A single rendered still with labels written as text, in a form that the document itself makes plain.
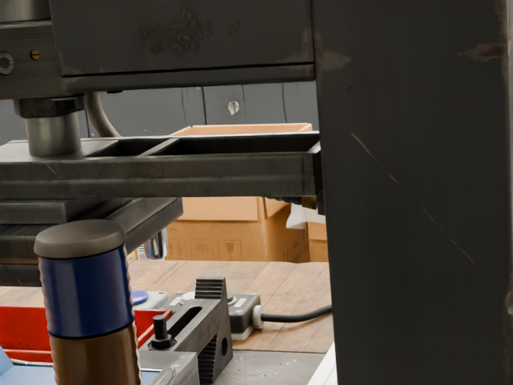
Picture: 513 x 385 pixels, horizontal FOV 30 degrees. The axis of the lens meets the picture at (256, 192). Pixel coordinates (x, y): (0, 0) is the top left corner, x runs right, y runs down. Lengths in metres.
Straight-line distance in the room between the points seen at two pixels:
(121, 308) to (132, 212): 0.29
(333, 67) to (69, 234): 0.21
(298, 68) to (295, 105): 4.81
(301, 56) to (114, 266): 0.20
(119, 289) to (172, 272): 0.91
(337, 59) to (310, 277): 0.72
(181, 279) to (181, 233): 1.86
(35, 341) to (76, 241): 0.69
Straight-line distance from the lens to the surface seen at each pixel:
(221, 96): 5.52
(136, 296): 1.12
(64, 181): 0.66
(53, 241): 0.40
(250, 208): 3.00
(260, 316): 1.08
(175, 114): 5.66
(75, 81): 0.61
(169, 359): 0.81
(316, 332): 1.07
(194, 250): 3.13
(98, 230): 0.41
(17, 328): 1.09
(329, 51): 0.55
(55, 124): 0.68
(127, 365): 0.42
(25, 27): 0.65
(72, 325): 0.41
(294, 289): 1.20
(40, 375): 0.81
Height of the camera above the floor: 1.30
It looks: 13 degrees down
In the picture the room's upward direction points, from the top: 5 degrees counter-clockwise
